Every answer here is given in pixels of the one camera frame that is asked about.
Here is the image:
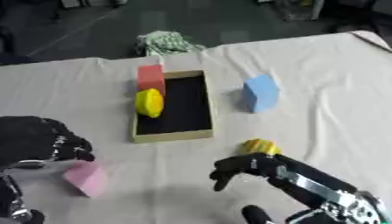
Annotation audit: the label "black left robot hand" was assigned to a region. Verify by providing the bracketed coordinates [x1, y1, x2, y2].
[0, 115, 97, 170]

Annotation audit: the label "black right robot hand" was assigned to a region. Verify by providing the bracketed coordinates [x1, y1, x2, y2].
[208, 152, 361, 224]

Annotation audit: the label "tan box with black inside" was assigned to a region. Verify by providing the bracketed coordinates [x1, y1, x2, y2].
[129, 69, 216, 144]

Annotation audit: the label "yellow ridged toy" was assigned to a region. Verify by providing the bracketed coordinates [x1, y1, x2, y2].
[239, 138, 284, 156]

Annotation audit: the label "pink block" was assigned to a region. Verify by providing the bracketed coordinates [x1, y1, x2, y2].
[61, 160, 110, 199]

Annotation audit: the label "blue hexagonal block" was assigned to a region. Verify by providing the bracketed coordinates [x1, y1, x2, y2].
[240, 73, 282, 114]

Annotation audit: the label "yellow hexagonal block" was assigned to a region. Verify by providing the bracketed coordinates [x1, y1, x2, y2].
[133, 87, 165, 119]

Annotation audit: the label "red block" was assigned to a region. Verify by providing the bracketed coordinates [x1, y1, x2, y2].
[136, 63, 167, 96]

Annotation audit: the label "green and white checked cloth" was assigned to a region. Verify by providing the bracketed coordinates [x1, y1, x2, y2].
[135, 30, 207, 57]

